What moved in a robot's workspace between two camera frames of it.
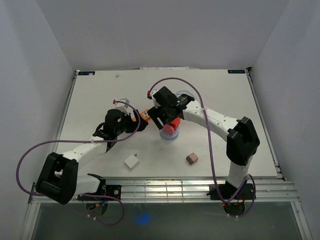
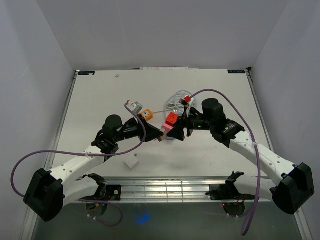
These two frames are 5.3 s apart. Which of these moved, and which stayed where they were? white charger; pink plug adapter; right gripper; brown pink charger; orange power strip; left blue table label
Moved: brown pink charger; right gripper
Stayed: white charger; left blue table label; orange power strip; pink plug adapter
